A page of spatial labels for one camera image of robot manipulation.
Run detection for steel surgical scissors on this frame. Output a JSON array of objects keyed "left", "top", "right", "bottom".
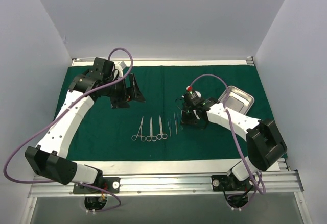
[{"left": 146, "top": 117, "right": 157, "bottom": 142}]

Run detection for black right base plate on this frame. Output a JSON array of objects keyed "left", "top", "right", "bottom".
[{"left": 211, "top": 174, "right": 254, "bottom": 192}]

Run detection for aluminium front rail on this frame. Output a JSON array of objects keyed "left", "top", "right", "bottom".
[{"left": 28, "top": 171, "right": 304, "bottom": 197}]

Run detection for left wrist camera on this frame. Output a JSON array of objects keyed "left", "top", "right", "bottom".
[{"left": 114, "top": 61, "right": 127, "bottom": 77}]

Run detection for steel instrument tray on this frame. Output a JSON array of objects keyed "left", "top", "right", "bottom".
[{"left": 218, "top": 86, "right": 255, "bottom": 115}]

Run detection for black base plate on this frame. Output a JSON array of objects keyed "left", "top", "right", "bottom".
[
  {"left": 73, "top": 177, "right": 121, "bottom": 194},
  {"left": 211, "top": 174, "right": 254, "bottom": 192}
]

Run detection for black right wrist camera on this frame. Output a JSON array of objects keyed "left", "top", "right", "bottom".
[{"left": 182, "top": 86, "right": 204, "bottom": 107}]

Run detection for steel forceps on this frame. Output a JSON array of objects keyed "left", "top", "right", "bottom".
[
  {"left": 131, "top": 117, "right": 146, "bottom": 142},
  {"left": 156, "top": 116, "right": 168, "bottom": 140}
]

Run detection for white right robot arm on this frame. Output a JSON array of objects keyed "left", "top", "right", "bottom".
[{"left": 182, "top": 95, "right": 288, "bottom": 190}]

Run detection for green surgical cloth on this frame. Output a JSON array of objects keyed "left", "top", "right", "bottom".
[{"left": 51, "top": 64, "right": 289, "bottom": 162}]

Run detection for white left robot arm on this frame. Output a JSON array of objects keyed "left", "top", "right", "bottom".
[{"left": 25, "top": 57, "right": 145, "bottom": 193}]

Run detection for steel tweezers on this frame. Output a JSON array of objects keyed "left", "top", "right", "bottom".
[
  {"left": 167, "top": 119, "right": 172, "bottom": 137},
  {"left": 174, "top": 112, "right": 178, "bottom": 135}
]

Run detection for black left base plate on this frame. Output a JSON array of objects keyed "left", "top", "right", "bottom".
[{"left": 73, "top": 177, "right": 121, "bottom": 194}]

